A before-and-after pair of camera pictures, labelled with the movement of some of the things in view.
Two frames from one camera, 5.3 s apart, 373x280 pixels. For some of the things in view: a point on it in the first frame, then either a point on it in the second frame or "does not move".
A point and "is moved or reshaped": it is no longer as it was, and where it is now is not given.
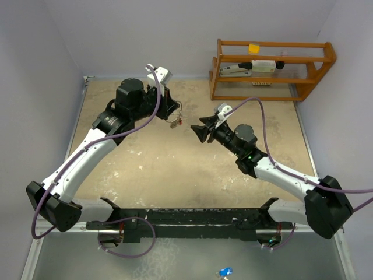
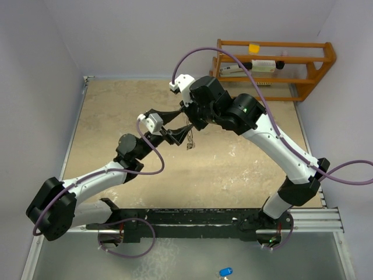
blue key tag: x=226 y=272 does not move
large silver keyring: x=180 y=112 is moved or reshaped
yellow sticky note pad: x=254 y=48 does not move
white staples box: x=263 y=65 does not move
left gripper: x=167 y=105 → x=175 y=135
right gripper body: x=221 y=134 → x=200 y=117
